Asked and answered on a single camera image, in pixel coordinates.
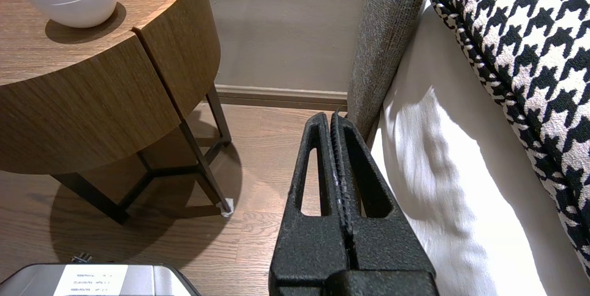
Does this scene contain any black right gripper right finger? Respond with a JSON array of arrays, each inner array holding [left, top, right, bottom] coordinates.
[[331, 111, 436, 274]]

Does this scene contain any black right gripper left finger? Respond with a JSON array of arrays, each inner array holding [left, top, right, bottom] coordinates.
[[269, 112, 348, 296]]

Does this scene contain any curved wooden table drawer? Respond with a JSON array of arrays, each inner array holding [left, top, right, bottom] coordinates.
[[0, 29, 181, 175]]

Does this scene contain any white grey robot base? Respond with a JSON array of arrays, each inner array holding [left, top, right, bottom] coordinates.
[[0, 254, 201, 296]]

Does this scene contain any white bed sheet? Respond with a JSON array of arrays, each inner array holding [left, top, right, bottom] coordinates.
[[371, 0, 590, 296]]

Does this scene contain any grey upholstered bed headboard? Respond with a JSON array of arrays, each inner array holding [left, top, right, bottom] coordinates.
[[347, 0, 428, 142]]

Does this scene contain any black white houndstooth pillow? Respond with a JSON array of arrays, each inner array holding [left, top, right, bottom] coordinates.
[[426, 0, 590, 278]]

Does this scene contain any round wooden bedside table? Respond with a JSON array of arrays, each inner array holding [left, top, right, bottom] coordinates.
[[0, 0, 221, 124]]

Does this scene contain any dark metal table leg frame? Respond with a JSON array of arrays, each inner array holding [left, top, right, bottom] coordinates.
[[51, 85, 234, 225]]

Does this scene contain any grey wall skirting board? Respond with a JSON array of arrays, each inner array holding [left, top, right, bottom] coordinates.
[[214, 85, 348, 112]]

